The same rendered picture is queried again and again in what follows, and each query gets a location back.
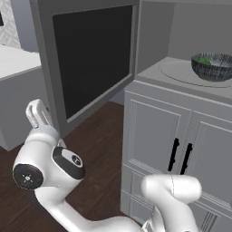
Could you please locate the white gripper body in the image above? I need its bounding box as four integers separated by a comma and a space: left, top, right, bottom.
24, 98, 53, 130

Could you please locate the grey microwave door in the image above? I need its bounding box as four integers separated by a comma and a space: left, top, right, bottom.
29, 0, 140, 138

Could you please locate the grey cupboard door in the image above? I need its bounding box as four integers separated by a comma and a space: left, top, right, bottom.
180, 111, 232, 210
121, 90, 193, 182

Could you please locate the grey microwave oven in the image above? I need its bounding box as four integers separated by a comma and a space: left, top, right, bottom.
132, 0, 232, 105

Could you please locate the round glass microwave turntable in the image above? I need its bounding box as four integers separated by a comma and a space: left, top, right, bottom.
159, 58, 232, 89

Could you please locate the green broccoli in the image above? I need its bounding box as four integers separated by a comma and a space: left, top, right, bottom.
198, 57, 212, 66

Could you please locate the dark striped bowl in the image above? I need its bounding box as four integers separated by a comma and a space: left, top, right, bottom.
190, 53, 232, 82

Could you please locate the grey counter unit white top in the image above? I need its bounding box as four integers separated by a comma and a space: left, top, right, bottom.
0, 43, 53, 152

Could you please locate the black cupboard handle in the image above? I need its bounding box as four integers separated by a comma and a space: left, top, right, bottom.
168, 137, 180, 172
179, 142, 194, 176

